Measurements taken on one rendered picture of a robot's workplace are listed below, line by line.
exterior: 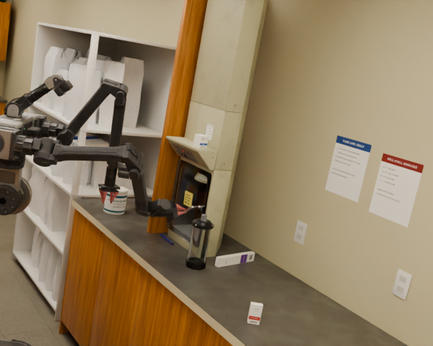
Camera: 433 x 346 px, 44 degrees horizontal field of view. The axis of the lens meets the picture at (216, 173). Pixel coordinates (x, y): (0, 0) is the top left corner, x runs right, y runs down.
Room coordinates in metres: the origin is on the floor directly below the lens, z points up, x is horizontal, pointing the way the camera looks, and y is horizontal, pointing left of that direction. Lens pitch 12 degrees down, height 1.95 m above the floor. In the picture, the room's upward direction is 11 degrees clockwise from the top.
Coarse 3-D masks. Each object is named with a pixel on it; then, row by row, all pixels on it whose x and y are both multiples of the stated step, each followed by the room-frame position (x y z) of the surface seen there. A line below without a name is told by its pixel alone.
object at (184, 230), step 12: (180, 168) 2.87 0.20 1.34; (192, 168) 2.78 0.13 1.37; (180, 180) 2.85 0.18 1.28; (192, 180) 2.76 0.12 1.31; (204, 180) 2.68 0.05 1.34; (180, 192) 2.84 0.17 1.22; (192, 192) 2.75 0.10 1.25; (204, 192) 2.67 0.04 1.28; (180, 204) 2.82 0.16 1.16; (192, 204) 2.73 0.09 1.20; (204, 204) 2.65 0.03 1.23; (180, 216) 2.81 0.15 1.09; (192, 216) 2.72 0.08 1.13; (180, 228) 2.79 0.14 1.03
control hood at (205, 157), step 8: (168, 136) 2.83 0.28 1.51; (176, 144) 2.77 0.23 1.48; (184, 144) 2.68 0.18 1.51; (192, 144) 2.71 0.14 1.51; (176, 152) 2.87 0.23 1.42; (192, 152) 2.65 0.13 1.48; (200, 152) 2.58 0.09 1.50; (208, 152) 2.61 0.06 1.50; (216, 152) 2.64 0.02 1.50; (200, 160) 2.64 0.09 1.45; (208, 160) 2.62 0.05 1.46; (208, 168) 2.63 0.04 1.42
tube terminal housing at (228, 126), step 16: (192, 112) 2.87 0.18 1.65; (208, 112) 2.76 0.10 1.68; (224, 112) 2.65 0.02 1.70; (192, 128) 2.85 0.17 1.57; (224, 128) 2.66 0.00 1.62; (240, 128) 2.74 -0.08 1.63; (208, 144) 2.72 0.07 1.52; (224, 144) 2.67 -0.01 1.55; (240, 144) 2.89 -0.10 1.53; (224, 160) 2.68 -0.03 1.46; (224, 176) 2.69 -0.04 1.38; (224, 192) 2.70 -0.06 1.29; (208, 208) 2.65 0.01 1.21; (224, 208) 2.72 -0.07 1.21; (224, 224) 2.88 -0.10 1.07; (176, 240) 2.82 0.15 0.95; (208, 256) 2.69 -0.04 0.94
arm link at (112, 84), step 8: (104, 80) 2.66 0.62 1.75; (112, 80) 2.69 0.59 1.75; (104, 88) 2.63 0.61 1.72; (112, 88) 2.63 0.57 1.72; (120, 88) 2.64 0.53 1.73; (96, 96) 2.65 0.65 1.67; (104, 96) 2.65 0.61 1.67; (88, 104) 2.66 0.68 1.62; (96, 104) 2.67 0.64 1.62; (80, 112) 2.67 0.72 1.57; (88, 112) 2.67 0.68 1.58; (72, 120) 2.70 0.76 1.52; (80, 120) 2.68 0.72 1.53; (72, 128) 2.69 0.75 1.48; (64, 136) 2.68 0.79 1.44; (72, 136) 2.68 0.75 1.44; (64, 144) 2.69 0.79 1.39
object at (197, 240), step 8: (192, 232) 2.51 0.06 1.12; (200, 232) 2.48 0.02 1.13; (208, 232) 2.50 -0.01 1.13; (192, 240) 2.50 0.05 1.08; (200, 240) 2.48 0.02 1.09; (208, 240) 2.51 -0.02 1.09; (192, 248) 2.49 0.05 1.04; (200, 248) 2.48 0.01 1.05; (192, 256) 2.49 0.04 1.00; (200, 256) 2.49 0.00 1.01
